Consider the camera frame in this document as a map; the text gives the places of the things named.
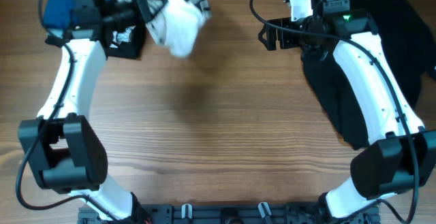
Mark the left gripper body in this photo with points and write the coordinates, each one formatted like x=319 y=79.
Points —
x=122 y=15

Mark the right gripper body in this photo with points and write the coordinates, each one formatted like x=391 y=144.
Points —
x=294 y=34

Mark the white t-shirt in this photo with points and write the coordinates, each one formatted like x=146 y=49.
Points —
x=177 y=26

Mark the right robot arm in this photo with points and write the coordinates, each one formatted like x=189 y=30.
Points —
x=400 y=152

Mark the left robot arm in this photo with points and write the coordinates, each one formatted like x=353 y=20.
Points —
x=61 y=148

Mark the folded light denim garment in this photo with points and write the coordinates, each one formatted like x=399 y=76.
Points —
x=118 y=38

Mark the folded black garment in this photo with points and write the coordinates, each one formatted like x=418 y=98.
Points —
x=129 y=47

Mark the folded blue shirt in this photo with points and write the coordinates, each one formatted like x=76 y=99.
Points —
x=60 y=13

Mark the black t-shirt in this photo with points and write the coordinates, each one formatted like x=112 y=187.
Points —
x=409 y=49

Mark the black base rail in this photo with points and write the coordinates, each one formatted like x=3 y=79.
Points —
x=291 y=213

